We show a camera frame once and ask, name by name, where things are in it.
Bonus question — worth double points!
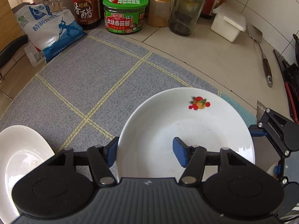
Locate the binder clips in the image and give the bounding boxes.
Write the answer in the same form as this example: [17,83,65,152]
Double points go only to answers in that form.
[43,0,63,12]

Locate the yellow lidded spice jar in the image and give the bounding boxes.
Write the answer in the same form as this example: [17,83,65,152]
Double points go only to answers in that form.
[147,0,171,27]

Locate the clear glass bottle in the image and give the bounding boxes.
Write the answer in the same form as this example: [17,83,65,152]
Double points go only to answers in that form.
[168,0,206,36]

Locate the plain white plate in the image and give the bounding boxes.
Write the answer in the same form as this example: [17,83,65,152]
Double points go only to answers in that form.
[1,125,54,223]

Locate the green lidded sauce jar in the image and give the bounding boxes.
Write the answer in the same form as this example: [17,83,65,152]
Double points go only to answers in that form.
[103,0,149,34]

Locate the white blue salt bag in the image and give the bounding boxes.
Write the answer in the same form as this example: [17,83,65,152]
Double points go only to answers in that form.
[14,4,87,62]

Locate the grey checked table mat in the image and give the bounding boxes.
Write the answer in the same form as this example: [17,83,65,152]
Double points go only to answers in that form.
[0,28,258,185]

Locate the white plate with fruit print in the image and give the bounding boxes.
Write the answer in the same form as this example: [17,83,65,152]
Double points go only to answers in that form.
[116,88,255,179]

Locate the white plastic container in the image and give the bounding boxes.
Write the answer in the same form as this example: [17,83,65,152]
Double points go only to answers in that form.
[211,3,246,43]

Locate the dark vinegar bottle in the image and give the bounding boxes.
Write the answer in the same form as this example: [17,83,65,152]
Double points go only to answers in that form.
[73,0,100,30]

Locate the metal spatula wooden handle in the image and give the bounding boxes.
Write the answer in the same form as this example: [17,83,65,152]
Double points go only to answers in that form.
[247,23,273,88]

